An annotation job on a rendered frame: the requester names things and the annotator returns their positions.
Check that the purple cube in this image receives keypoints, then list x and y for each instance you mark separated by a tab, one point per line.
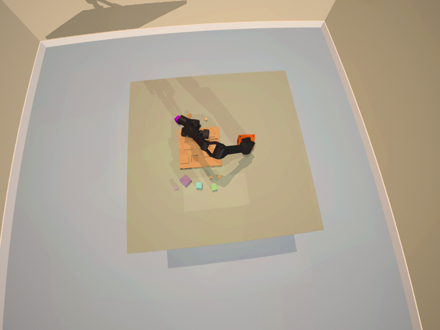
185	180

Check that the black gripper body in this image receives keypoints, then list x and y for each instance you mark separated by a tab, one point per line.
204	133

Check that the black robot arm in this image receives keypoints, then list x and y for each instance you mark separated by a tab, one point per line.
191	127

